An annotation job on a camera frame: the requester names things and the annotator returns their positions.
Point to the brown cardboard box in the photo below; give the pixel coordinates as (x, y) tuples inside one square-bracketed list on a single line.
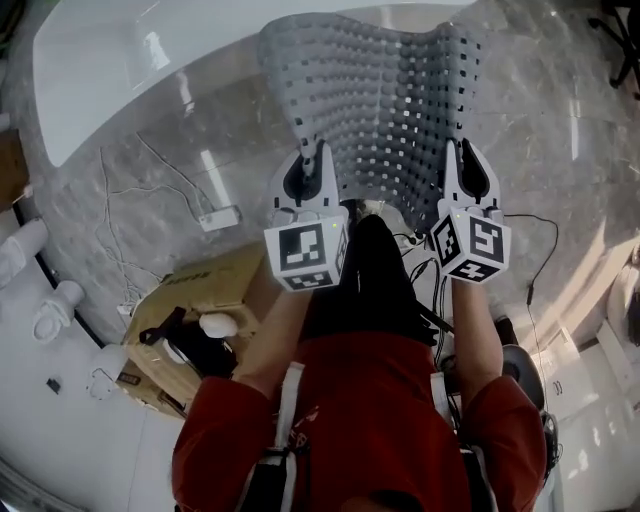
[(215, 285)]

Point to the white bathtub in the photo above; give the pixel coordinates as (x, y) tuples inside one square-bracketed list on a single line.
[(100, 60)]

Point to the small black object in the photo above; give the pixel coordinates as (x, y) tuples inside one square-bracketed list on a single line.
[(53, 385)]

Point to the black office chair base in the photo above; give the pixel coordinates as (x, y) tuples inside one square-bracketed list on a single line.
[(620, 35)]

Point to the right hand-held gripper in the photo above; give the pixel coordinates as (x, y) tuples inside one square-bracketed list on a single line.
[(475, 245)]

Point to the black round stool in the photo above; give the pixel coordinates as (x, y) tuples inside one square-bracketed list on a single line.
[(522, 372)]

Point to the white cabinet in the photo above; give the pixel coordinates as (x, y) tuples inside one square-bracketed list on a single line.
[(620, 325)]

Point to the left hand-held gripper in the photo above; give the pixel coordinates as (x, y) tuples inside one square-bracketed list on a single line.
[(305, 250)]

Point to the person's black trousers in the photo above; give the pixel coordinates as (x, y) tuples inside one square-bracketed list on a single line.
[(375, 280)]

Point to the brown wooden board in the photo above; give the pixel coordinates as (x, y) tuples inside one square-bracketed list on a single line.
[(11, 170)]

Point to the grey perforated bath mat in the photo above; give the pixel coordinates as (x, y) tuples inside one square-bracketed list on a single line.
[(380, 100)]

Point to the white rounded object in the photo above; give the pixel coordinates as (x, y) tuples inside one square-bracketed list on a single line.
[(218, 325)]

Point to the white counter with black edge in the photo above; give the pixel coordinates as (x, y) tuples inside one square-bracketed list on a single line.
[(60, 440)]

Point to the grey marble floor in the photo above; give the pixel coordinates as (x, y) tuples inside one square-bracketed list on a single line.
[(540, 125)]

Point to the person's red shirt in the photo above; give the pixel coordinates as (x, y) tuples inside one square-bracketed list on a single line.
[(370, 400)]

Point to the person's right forearm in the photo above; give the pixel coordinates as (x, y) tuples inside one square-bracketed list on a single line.
[(477, 340)]

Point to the white power adapter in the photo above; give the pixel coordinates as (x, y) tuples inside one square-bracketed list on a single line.
[(217, 219)]

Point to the person's left forearm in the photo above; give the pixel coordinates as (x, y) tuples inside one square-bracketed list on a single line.
[(270, 335)]

